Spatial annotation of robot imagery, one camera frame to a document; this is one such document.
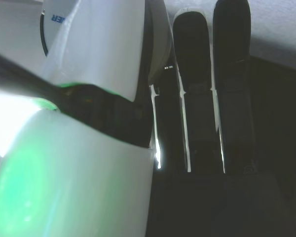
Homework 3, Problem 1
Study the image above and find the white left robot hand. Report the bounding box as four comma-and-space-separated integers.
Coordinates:
0, 0, 296, 237

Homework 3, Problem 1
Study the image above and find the black tape measure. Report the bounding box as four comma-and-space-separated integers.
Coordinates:
0, 0, 174, 86

